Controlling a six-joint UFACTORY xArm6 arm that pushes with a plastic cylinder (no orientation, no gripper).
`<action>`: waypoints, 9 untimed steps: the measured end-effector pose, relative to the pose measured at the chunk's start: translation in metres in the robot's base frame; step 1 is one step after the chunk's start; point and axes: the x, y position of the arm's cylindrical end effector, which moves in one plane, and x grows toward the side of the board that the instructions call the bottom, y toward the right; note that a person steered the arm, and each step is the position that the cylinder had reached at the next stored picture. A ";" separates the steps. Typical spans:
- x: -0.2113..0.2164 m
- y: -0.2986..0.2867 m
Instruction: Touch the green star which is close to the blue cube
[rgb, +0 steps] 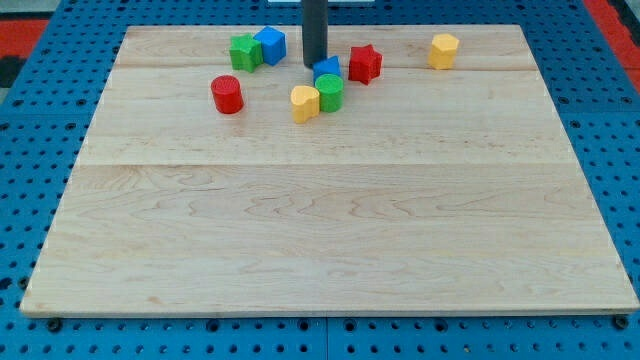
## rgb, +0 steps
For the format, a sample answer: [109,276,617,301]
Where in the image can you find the yellow wooden heart block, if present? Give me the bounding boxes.
[290,85,320,124]

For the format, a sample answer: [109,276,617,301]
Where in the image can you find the green wooden star block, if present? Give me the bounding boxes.
[229,33,263,73]

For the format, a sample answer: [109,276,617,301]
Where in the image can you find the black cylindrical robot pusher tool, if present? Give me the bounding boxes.
[301,0,328,68]

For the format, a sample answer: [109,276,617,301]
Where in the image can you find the yellow wooden hexagon block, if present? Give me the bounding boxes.
[427,33,460,70]

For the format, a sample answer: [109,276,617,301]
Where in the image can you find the light wooden board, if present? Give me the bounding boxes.
[21,25,639,318]

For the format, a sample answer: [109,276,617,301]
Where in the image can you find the green wooden cylinder block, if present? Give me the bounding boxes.
[315,74,344,112]

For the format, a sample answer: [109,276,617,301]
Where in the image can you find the blue wooden triangle block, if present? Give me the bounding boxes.
[312,55,342,82]

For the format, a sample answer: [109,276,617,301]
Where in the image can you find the red wooden star block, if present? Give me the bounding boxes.
[348,44,383,85]

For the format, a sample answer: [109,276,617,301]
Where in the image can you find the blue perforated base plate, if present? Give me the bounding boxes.
[1,1,639,359]

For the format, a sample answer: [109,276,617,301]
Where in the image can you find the blue wooden cube block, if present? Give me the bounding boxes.
[253,26,287,66]

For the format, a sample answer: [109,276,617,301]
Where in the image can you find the red wooden cylinder block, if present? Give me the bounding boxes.
[210,75,244,114]

